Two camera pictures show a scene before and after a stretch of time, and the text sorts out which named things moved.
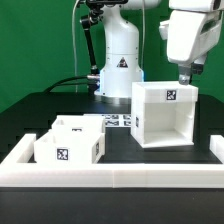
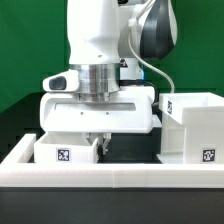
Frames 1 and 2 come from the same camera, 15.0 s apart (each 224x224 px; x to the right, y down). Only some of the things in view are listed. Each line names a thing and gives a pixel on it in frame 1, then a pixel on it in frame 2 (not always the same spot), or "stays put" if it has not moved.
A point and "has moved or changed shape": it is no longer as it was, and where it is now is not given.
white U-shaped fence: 17,171 stays put
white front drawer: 69,149 stays put
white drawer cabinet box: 163,113 has moved or changed shape
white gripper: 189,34 -> 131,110
